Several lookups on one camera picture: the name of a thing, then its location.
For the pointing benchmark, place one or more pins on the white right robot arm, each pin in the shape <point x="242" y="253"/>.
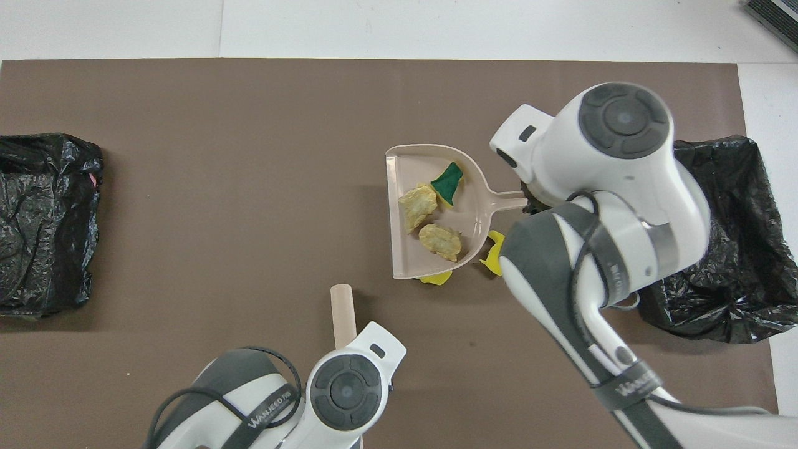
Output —
<point x="623" y="156"/>

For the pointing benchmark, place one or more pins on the beige hand brush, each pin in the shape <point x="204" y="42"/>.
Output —
<point x="343" y="312"/>

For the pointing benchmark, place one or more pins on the small green yellow sponge piece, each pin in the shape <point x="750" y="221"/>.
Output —
<point x="447" y="181"/>

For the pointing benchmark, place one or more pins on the brown table mat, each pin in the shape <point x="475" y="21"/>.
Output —
<point x="249" y="112"/>

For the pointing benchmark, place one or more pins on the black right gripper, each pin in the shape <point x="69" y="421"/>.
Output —
<point x="539" y="201"/>

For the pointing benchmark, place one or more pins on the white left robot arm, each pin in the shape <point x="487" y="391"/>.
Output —
<point x="349" y="390"/>

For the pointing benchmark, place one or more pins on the beige plastic dustpan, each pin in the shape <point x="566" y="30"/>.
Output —
<point x="411" y="255"/>

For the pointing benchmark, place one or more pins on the bin with black bag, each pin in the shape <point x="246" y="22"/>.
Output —
<point x="43" y="231"/>
<point x="748" y="262"/>

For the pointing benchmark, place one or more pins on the notched yellow green sponge piece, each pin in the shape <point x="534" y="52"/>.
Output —
<point x="492" y="255"/>

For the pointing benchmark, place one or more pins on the grey ribbed device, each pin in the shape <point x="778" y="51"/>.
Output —
<point x="776" y="19"/>

